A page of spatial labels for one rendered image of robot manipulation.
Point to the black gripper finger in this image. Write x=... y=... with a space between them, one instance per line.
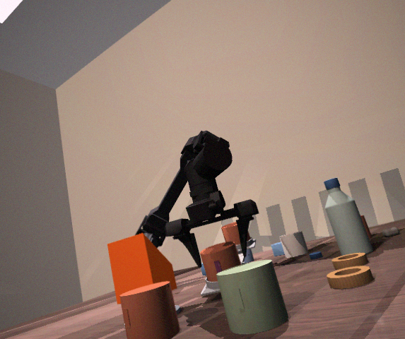
x=243 y=226
x=189 y=242

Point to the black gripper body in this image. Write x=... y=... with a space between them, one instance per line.
x=241 y=210

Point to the grey rounded capsule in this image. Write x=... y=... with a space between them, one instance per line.
x=391 y=231

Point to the light blue cylinder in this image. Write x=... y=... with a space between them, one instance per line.
x=249 y=257

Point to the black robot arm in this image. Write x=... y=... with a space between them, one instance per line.
x=203 y=158

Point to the pale grey bottle with blue cap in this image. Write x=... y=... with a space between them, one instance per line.
x=346 y=221

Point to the tan wooden ring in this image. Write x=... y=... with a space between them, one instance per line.
x=349 y=260
x=350 y=277

